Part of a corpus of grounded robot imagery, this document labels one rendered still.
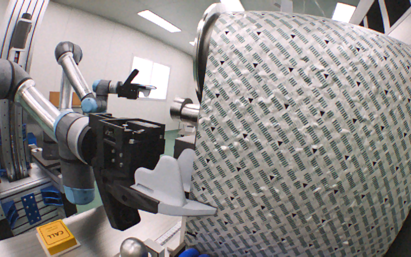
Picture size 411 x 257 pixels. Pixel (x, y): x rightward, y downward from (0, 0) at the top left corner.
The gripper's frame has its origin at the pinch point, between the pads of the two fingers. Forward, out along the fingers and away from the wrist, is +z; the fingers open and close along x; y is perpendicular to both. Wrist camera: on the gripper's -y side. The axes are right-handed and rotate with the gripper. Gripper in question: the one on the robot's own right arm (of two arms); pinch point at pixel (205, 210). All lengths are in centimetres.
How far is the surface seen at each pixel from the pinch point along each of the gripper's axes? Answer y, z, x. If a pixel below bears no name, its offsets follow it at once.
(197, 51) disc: 15.1, -2.6, -1.2
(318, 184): 5.8, 9.5, -0.2
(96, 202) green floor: -109, -153, 70
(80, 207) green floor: -109, -153, 49
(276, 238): -0.4, 7.6, -0.3
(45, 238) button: -16.5, -25.1, -12.6
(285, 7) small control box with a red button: 57, 1, 57
